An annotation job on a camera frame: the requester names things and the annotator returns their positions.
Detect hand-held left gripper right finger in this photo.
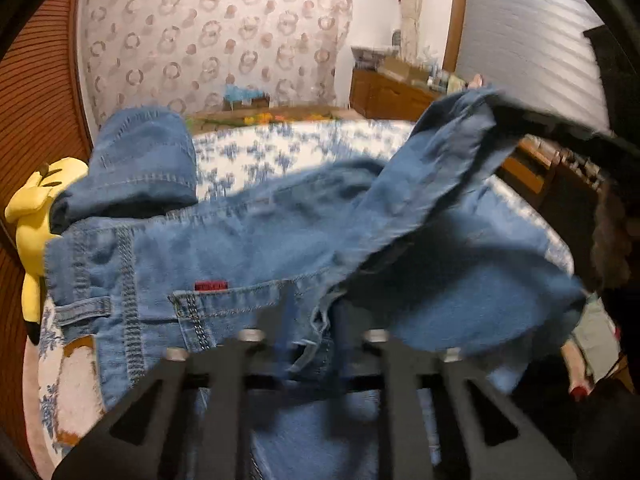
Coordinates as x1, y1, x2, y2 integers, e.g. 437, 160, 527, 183
330, 297, 578, 480

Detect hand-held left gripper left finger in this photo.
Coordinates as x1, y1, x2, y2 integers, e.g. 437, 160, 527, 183
52, 287, 298, 480

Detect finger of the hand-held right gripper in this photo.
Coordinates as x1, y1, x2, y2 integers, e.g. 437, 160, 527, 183
492, 97, 618, 148

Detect blue denim pants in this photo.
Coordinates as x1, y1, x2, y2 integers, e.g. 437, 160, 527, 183
44, 87, 588, 480

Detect person's right hand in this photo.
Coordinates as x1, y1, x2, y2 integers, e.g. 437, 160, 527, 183
591, 180, 635, 292

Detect grey window blind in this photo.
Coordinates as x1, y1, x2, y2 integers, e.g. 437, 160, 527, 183
457, 0, 613, 133

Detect row of toiletry bottles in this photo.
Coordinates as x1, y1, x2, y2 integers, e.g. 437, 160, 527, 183
425, 62, 468, 93

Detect open cardboard box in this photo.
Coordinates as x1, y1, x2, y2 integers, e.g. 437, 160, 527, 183
377, 57, 426, 81

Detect wooden sideboard cabinet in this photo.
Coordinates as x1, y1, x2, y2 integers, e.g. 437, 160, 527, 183
349, 67, 601, 206

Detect beige tied curtain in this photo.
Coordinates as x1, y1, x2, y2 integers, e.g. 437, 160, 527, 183
387, 0, 426, 61

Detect grey storage basket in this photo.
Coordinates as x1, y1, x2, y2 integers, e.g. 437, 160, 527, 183
351, 46, 401, 71

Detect white blue floral bed sheet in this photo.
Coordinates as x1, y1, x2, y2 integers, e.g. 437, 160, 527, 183
22, 119, 576, 461

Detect colourful floral blanket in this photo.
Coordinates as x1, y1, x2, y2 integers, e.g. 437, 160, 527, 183
187, 109, 342, 132

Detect person's foot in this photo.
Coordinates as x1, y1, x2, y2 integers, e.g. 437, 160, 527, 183
561, 339, 597, 402

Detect cardboard box with blue cloth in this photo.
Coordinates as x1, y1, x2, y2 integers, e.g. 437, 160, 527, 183
222, 85, 271, 111

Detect yellow plush toy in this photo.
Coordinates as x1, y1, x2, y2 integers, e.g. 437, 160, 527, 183
4, 156, 90, 346

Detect brown louvered wardrobe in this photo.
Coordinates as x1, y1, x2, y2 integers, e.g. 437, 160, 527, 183
0, 0, 93, 461

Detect wooden window frame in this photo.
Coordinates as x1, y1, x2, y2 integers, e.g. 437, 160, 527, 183
440, 0, 472, 73

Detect circle patterned wall curtain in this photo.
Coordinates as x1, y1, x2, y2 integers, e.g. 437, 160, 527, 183
77, 0, 353, 128

